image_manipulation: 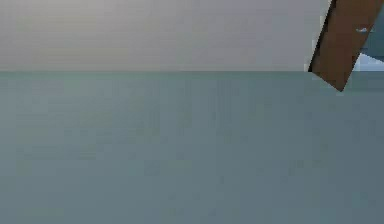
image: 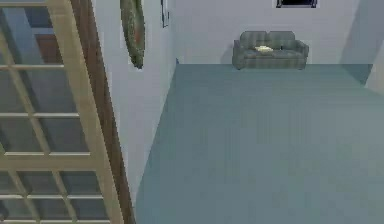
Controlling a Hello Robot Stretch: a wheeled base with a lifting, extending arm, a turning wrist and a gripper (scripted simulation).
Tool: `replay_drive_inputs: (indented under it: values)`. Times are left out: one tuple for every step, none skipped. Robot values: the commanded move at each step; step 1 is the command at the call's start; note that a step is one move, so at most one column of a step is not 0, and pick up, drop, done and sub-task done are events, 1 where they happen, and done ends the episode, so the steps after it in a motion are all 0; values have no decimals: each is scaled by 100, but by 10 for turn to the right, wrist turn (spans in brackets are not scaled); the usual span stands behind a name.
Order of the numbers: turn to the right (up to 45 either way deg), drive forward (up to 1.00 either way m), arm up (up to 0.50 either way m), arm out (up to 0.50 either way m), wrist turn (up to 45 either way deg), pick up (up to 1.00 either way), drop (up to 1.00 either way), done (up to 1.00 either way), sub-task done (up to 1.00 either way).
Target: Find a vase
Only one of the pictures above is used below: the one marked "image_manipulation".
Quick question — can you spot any brown room door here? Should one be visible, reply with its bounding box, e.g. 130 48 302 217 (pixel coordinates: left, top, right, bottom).
307 0 384 93

